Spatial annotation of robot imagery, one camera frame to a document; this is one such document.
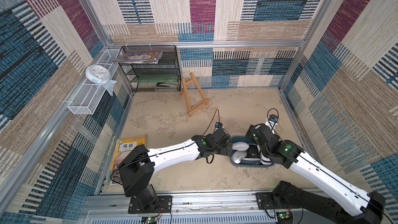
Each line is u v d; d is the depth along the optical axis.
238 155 0.87
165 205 0.73
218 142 0.62
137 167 0.43
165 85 1.08
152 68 1.08
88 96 0.92
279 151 0.51
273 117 0.65
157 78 1.01
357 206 0.39
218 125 0.73
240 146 0.87
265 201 0.73
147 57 0.87
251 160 0.84
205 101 1.08
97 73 0.75
